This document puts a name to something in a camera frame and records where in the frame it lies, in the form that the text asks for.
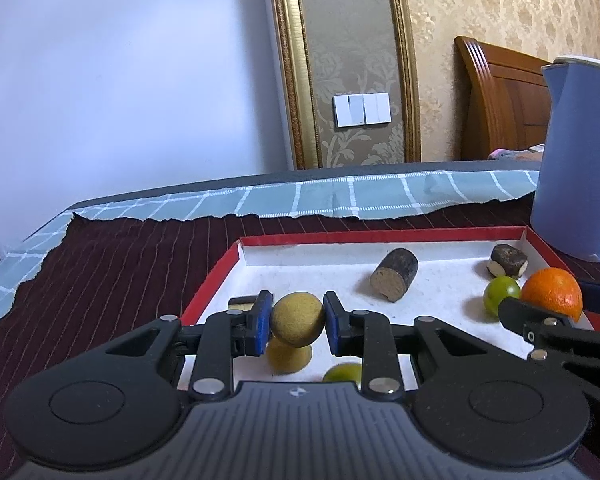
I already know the white wall switch panel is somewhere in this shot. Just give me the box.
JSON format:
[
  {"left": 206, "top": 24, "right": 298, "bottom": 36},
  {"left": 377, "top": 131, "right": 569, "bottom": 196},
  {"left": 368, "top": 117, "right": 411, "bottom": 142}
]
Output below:
[{"left": 332, "top": 92, "right": 392, "bottom": 128}]

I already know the dark water chestnut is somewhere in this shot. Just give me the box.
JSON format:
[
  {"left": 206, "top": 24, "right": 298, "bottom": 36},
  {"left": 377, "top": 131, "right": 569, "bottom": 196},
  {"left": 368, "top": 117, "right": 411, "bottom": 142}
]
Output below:
[{"left": 484, "top": 243, "right": 529, "bottom": 279}]

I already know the short dark sugarcane piece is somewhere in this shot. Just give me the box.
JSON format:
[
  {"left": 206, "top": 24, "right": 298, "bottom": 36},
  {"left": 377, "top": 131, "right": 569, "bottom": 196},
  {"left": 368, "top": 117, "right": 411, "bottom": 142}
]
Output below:
[{"left": 227, "top": 296, "right": 261, "bottom": 313}]

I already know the orange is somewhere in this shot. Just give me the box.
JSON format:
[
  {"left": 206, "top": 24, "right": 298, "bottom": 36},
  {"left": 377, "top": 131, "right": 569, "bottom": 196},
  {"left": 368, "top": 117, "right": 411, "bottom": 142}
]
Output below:
[{"left": 520, "top": 267, "right": 584, "bottom": 324}]

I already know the long dark sugarcane piece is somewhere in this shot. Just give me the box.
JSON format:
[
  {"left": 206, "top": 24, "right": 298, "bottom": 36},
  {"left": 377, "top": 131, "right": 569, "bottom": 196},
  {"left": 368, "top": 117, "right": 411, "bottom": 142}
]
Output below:
[{"left": 369, "top": 248, "right": 419, "bottom": 303}]

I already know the tan round longan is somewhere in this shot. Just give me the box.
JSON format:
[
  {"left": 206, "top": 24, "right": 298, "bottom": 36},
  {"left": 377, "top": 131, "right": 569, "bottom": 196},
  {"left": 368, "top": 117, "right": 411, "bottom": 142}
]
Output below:
[
  {"left": 270, "top": 291, "right": 327, "bottom": 349},
  {"left": 266, "top": 337, "right": 313, "bottom": 375}
]

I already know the green lime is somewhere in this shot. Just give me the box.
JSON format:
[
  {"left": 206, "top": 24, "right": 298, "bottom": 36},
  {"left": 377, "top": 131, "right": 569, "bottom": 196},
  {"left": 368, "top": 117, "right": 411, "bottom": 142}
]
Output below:
[
  {"left": 482, "top": 276, "right": 522, "bottom": 318},
  {"left": 322, "top": 362, "right": 363, "bottom": 385}
]

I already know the blue electric kettle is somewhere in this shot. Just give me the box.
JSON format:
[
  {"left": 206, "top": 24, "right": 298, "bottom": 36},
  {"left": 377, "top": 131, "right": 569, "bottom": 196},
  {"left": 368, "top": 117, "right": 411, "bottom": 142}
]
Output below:
[{"left": 530, "top": 56, "right": 600, "bottom": 263}]

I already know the brown wooden headboard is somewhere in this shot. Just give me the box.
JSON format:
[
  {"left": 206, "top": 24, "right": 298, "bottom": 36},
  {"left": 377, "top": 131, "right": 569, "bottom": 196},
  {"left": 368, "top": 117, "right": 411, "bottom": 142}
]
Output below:
[{"left": 454, "top": 36, "right": 554, "bottom": 162}]

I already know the gold wall frame moulding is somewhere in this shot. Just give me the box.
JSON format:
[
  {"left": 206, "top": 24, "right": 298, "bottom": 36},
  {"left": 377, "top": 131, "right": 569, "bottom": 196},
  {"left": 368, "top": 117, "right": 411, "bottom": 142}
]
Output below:
[{"left": 266, "top": 0, "right": 422, "bottom": 171}]

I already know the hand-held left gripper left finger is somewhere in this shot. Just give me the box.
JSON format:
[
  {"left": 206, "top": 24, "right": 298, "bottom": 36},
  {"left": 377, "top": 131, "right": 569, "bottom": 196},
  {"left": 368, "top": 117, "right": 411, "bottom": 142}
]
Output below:
[{"left": 105, "top": 289, "right": 275, "bottom": 401}]

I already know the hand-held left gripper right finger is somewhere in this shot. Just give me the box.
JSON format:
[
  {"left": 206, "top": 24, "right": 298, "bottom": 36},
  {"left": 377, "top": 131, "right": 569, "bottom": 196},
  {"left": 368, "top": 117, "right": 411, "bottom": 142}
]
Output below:
[{"left": 322, "top": 290, "right": 491, "bottom": 401}]

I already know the pink floral bedding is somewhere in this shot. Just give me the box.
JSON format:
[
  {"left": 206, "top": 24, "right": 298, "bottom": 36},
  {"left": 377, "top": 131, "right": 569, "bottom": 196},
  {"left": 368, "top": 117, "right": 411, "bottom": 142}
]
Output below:
[{"left": 486, "top": 145, "right": 544, "bottom": 162}]

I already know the red cardboard tray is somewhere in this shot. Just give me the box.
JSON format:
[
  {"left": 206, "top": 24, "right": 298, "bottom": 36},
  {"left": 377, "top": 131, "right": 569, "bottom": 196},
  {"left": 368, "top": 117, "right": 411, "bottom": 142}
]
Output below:
[{"left": 176, "top": 226, "right": 599, "bottom": 393}]

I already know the teal checked cloth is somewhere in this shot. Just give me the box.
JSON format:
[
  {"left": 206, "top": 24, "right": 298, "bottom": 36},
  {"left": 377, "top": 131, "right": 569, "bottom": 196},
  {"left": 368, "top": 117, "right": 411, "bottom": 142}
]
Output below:
[{"left": 0, "top": 169, "right": 541, "bottom": 356}]

